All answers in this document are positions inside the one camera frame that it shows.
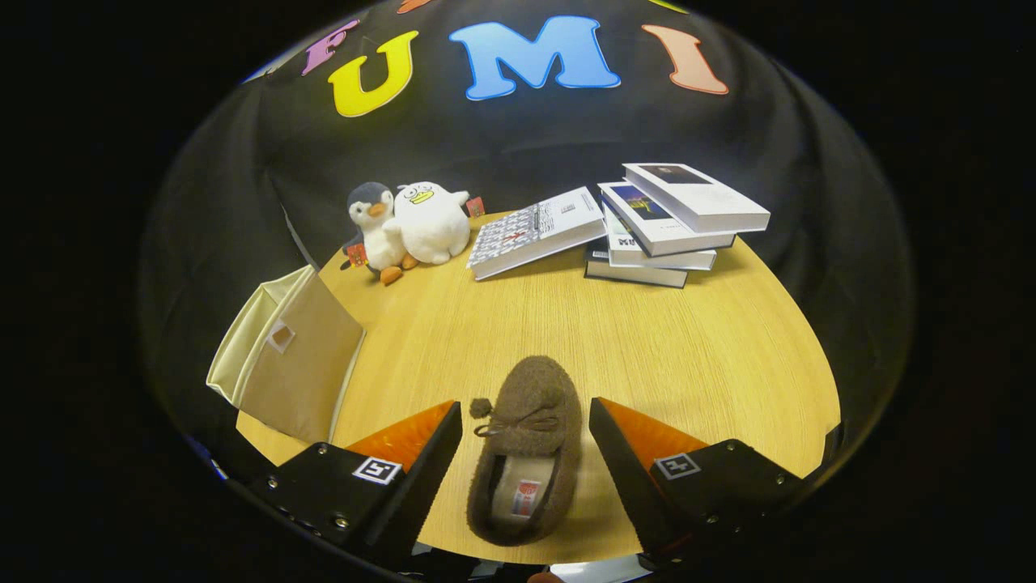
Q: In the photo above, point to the grey penguin plush toy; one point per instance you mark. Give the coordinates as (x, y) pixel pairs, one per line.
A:
(376, 235)

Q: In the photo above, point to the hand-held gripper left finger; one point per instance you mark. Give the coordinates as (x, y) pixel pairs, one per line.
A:
(417, 486)

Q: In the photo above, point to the grey patterned cover book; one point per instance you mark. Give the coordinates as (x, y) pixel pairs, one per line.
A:
(534, 231)

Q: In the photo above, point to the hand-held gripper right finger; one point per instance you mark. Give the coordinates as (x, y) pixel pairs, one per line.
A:
(635, 486)

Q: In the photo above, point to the beige fabric storage box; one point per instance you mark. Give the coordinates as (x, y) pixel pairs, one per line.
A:
(303, 364)

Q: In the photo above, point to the brown fuzzy shoe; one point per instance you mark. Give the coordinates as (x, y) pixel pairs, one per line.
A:
(534, 405)

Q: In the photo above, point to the dark cover book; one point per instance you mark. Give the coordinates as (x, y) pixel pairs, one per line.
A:
(631, 274)

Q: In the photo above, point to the white duck plush toy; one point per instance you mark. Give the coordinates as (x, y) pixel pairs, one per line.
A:
(433, 227)

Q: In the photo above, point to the white book dark picture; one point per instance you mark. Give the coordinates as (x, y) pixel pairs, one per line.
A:
(704, 198)

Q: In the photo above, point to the white book black print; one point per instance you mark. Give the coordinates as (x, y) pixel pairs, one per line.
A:
(647, 257)

